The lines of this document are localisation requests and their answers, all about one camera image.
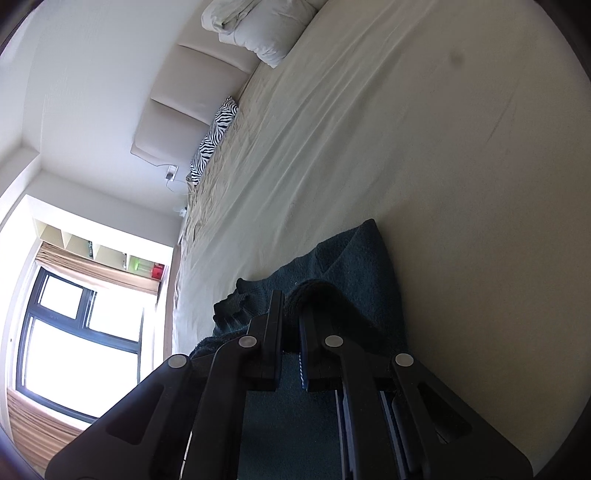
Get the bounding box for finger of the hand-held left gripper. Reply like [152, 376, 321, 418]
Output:
[46, 291, 284, 480]
[298, 284, 536, 480]

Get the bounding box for dark green sweater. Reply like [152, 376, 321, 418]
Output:
[189, 219, 409, 480]

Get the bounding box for zebra print pillow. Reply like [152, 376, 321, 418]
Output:
[191, 96, 240, 185]

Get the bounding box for bed with beige sheet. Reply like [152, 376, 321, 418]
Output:
[173, 0, 587, 480]

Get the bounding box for white open shelf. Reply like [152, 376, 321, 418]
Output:
[34, 219, 174, 278]

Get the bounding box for black framed window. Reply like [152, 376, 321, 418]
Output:
[16, 270, 144, 423]

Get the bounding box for beige padded headboard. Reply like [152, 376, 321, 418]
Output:
[130, 44, 259, 167]

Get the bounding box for white folded duvet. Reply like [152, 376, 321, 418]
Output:
[201, 0, 331, 69]

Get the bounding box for white charger cable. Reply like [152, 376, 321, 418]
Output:
[159, 161, 191, 195]

